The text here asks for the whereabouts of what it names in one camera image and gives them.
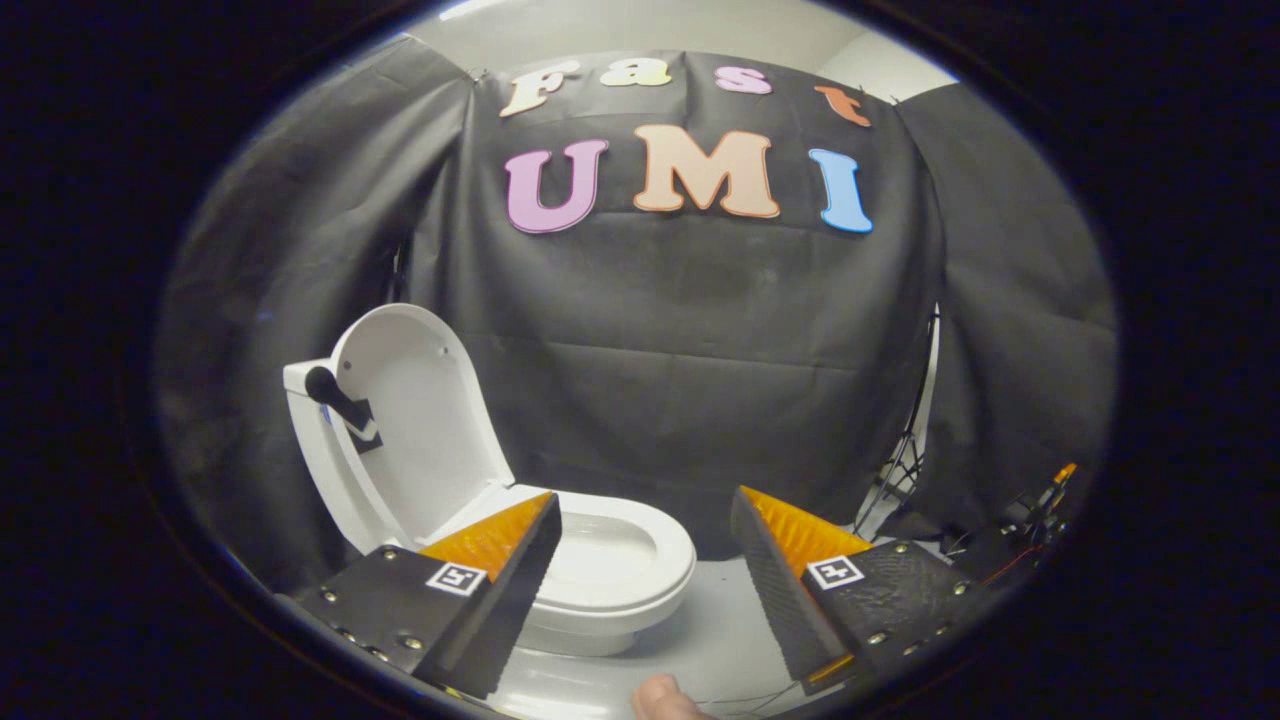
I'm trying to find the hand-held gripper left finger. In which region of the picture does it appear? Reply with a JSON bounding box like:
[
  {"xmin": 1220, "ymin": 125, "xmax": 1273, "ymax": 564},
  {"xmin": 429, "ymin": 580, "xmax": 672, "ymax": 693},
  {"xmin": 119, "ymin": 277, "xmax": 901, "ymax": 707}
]
[{"xmin": 298, "ymin": 490, "xmax": 563, "ymax": 699}]

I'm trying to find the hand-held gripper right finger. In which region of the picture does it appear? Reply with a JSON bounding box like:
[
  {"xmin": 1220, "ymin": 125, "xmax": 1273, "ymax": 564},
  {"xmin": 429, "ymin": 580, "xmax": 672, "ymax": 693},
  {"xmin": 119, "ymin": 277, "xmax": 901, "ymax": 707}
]
[{"xmin": 728, "ymin": 485, "xmax": 991, "ymax": 696}]

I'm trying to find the white toilet lid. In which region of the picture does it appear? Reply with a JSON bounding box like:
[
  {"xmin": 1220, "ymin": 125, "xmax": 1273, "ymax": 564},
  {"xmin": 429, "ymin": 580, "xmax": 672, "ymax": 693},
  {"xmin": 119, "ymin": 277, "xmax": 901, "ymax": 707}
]
[{"xmin": 330, "ymin": 303, "xmax": 517, "ymax": 549}]

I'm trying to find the black round grip tab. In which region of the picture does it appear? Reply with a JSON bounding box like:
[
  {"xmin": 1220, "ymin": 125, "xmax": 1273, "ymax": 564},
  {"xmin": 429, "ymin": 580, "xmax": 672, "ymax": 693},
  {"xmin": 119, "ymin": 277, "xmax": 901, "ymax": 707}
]
[{"xmin": 305, "ymin": 367, "xmax": 384, "ymax": 454}]

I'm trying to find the white toilet body with tank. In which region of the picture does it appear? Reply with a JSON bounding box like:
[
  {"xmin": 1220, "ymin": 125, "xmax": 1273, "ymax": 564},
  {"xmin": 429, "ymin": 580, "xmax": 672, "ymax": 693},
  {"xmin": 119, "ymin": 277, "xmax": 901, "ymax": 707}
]
[{"xmin": 283, "ymin": 358, "xmax": 697, "ymax": 659}]

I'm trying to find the black tripod stand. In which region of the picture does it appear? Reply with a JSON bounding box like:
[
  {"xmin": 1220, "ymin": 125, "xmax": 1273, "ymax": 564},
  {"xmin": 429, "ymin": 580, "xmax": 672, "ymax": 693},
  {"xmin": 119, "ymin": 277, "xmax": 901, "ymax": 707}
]
[{"xmin": 858, "ymin": 308, "xmax": 942, "ymax": 523}]

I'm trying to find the black backdrop cloth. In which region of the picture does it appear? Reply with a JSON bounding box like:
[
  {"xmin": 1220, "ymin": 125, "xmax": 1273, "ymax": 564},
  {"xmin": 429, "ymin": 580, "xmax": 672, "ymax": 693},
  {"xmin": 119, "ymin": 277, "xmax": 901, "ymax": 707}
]
[{"xmin": 155, "ymin": 35, "xmax": 1119, "ymax": 593}]

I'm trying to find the black and orange device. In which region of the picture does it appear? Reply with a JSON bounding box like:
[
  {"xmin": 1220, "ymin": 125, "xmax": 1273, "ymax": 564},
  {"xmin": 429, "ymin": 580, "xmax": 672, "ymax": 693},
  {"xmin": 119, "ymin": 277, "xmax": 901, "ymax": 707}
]
[{"xmin": 1000, "ymin": 462, "xmax": 1083, "ymax": 543}]

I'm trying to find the thin white floor cable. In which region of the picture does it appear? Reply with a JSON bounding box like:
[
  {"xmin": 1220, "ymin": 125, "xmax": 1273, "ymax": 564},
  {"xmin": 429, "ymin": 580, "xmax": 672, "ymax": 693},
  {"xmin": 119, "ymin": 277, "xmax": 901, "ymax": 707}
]
[{"xmin": 700, "ymin": 682, "xmax": 803, "ymax": 717}]

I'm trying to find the red cable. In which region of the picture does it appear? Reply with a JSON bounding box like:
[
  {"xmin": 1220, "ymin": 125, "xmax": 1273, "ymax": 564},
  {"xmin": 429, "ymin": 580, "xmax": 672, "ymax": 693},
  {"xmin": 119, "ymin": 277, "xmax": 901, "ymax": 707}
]
[{"xmin": 983, "ymin": 543, "xmax": 1043, "ymax": 587}]

